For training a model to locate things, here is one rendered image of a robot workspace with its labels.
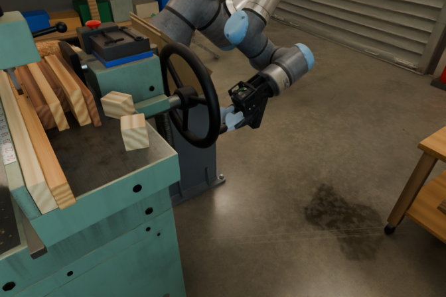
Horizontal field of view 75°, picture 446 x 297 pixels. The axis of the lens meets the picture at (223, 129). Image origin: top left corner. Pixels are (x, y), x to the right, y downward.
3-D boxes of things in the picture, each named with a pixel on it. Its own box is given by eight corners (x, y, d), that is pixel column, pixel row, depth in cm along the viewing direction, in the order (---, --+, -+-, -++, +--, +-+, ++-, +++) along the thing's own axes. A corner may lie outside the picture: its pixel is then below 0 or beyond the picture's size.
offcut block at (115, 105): (104, 115, 54) (99, 99, 52) (116, 107, 57) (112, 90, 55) (124, 120, 53) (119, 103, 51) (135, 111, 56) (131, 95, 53)
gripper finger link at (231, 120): (210, 121, 79) (235, 101, 81) (216, 134, 83) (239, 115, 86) (216, 126, 77) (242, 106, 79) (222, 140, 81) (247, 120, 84)
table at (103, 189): (227, 158, 54) (227, 132, 50) (46, 250, 39) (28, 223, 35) (109, 56, 93) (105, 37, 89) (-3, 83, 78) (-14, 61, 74)
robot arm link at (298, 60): (297, 64, 98) (321, 69, 90) (271, 85, 95) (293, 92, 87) (290, 39, 93) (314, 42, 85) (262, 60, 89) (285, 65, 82)
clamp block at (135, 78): (165, 95, 67) (160, 57, 61) (107, 114, 60) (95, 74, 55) (138, 72, 76) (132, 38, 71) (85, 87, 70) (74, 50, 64)
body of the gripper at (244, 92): (225, 91, 83) (255, 67, 86) (232, 112, 89) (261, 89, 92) (242, 103, 78) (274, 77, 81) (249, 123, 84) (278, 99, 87)
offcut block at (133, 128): (125, 137, 49) (120, 116, 47) (147, 133, 50) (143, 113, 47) (125, 151, 46) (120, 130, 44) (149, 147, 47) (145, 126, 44)
